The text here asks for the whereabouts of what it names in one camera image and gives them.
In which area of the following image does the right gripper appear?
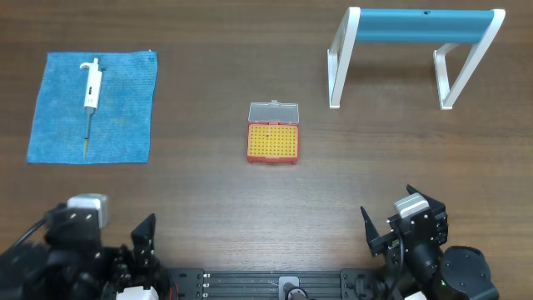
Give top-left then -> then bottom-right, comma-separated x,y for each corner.
360,183 -> 451,258

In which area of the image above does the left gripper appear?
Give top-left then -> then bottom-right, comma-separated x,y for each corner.
43,207 -> 157,258

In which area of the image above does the white pipette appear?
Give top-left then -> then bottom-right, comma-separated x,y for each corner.
79,57 -> 104,159

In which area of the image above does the blue cloth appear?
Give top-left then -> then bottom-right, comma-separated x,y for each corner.
26,50 -> 159,165

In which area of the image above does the red and yellow tip box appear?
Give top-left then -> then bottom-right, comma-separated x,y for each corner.
246,99 -> 301,166

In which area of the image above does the white and blue stand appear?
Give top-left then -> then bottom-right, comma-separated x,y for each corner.
326,6 -> 507,112

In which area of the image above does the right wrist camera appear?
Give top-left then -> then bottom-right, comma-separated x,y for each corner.
393,192 -> 431,219

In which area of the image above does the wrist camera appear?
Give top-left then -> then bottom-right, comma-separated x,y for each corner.
66,192 -> 110,229
393,192 -> 431,219

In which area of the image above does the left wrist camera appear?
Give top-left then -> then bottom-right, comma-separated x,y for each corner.
66,192 -> 110,229

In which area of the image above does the mounting rail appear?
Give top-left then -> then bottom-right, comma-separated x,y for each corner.
166,267 -> 388,300

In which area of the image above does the black cable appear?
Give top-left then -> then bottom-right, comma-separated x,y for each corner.
7,217 -> 49,253

